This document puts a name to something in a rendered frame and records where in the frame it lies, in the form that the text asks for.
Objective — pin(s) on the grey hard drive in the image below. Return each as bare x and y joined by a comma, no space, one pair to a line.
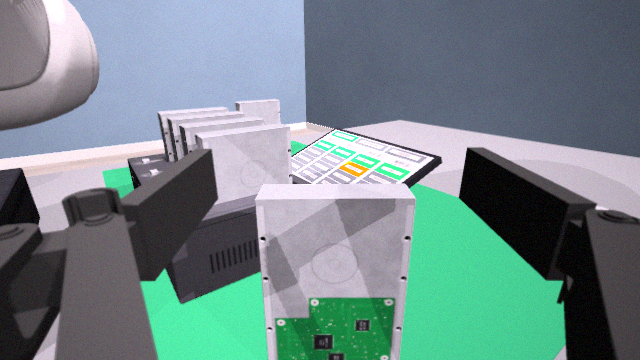
173,124
188,130
266,109
246,158
334,262
162,116

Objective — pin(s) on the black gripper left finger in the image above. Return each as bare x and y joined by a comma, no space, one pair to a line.
103,315

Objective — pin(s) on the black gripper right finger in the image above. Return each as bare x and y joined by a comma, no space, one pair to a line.
563,236

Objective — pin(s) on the black-framed status screen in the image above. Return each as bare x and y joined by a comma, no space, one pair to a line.
345,157

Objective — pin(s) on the green flat mat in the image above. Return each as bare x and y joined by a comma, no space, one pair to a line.
469,297

